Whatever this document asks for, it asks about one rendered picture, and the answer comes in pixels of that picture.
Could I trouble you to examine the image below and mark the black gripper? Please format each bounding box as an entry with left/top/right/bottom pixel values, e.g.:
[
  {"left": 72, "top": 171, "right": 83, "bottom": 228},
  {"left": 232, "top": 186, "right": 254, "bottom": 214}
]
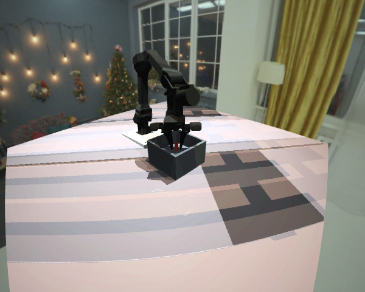
[{"left": 149, "top": 107, "right": 202, "bottom": 150}]

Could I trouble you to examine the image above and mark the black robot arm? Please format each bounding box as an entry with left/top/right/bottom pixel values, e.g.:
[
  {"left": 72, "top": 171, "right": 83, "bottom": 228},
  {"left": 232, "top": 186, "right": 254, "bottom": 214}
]
[{"left": 133, "top": 49, "right": 200, "bottom": 135}]

